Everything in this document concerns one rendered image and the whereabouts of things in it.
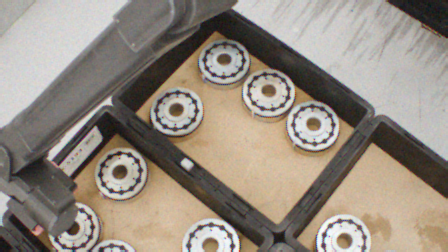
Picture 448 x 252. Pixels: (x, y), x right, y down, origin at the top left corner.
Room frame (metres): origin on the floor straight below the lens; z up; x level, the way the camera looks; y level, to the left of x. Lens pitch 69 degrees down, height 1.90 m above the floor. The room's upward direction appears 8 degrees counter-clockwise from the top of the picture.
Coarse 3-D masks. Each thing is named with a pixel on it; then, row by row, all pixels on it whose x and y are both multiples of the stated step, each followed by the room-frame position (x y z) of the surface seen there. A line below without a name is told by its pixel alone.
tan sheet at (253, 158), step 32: (192, 64) 0.62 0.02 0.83; (224, 64) 0.60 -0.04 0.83; (256, 64) 0.60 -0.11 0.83; (224, 96) 0.53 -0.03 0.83; (224, 128) 0.46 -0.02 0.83; (256, 128) 0.46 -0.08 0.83; (352, 128) 0.43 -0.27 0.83; (224, 160) 0.40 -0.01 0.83; (256, 160) 0.39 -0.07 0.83; (288, 160) 0.38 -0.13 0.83; (320, 160) 0.37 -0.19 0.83; (256, 192) 0.33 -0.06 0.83; (288, 192) 0.32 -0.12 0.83
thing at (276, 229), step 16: (240, 16) 0.65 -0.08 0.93; (256, 32) 0.61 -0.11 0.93; (288, 48) 0.57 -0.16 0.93; (304, 64) 0.53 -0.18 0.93; (336, 80) 0.49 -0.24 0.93; (112, 96) 0.52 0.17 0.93; (352, 96) 0.45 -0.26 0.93; (128, 112) 0.48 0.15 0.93; (368, 112) 0.41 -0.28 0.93; (144, 128) 0.44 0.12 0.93; (352, 144) 0.36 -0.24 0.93; (192, 160) 0.37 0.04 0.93; (336, 160) 0.33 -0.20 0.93; (208, 176) 0.34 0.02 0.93; (320, 176) 0.31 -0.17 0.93; (224, 192) 0.31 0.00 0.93; (272, 224) 0.24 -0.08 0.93; (288, 224) 0.23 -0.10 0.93
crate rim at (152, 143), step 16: (96, 112) 0.49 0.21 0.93; (112, 112) 0.48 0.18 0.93; (80, 128) 0.46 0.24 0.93; (128, 128) 0.45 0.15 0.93; (160, 144) 0.41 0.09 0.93; (176, 160) 0.37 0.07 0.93; (192, 176) 0.35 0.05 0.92; (208, 192) 0.31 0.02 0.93; (240, 208) 0.27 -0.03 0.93; (256, 224) 0.24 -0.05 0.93; (272, 240) 0.21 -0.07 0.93
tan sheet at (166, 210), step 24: (120, 144) 0.46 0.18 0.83; (96, 192) 0.37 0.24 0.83; (168, 192) 0.35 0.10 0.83; (120, 216) 0.32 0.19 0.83; (144, 216) 0.31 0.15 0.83; (168, 216) 0.31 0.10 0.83; (192, 216) 0.30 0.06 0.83; (216, 216) 0.29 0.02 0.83; (48, 240) 0.29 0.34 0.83; (144, 240) 0.27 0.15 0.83; (168, 240) 0.26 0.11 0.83; (240, 240) 0.24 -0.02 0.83
